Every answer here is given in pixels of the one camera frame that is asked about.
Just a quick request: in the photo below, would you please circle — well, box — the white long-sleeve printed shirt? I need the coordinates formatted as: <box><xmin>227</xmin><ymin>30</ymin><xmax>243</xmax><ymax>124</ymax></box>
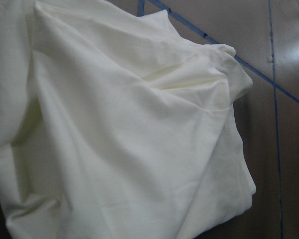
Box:
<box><xmin>0</xmin><ymin>0</ymin><xmax>256</xmax><ymax>239</ymax></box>

